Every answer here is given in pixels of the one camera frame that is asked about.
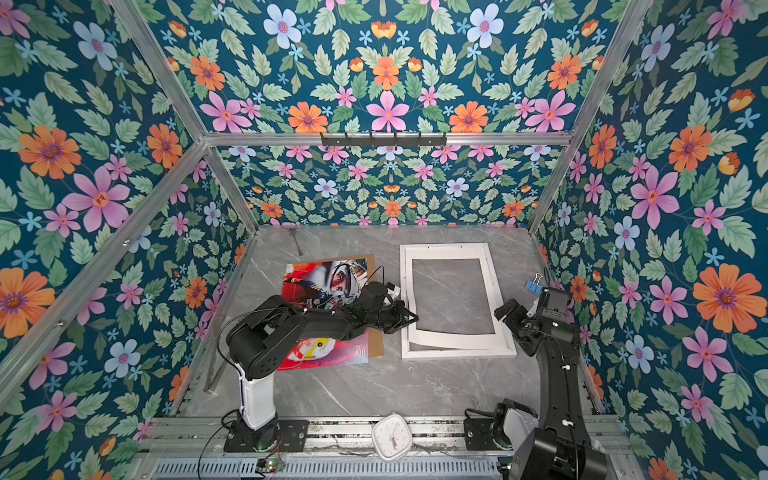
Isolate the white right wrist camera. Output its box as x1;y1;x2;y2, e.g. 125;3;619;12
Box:
536;288;569;321

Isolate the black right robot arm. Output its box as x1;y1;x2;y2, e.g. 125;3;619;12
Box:
494;292;608;479

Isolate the red printed photo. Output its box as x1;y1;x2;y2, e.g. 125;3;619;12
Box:
275;259;372;372

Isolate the clear acrylic sheet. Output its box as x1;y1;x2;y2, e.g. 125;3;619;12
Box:
412;259;495;335

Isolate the brown backing board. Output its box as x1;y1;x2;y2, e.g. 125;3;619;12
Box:
281;253;385;361

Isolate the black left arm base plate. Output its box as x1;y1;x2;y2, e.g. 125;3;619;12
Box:
223;418;309;453

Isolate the white picture frame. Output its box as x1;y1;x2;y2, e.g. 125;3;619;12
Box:
399;242;518;361

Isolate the white square clock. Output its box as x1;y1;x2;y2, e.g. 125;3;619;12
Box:
371;413;414;462

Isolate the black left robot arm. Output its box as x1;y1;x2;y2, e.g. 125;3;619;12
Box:
223;281;418;453

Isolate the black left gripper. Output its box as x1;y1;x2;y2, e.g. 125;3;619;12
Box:
366;298;422;333

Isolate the blue binder clip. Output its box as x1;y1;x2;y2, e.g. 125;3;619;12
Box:
525;273;544;295

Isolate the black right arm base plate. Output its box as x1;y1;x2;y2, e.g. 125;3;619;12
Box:
463;411;538;451

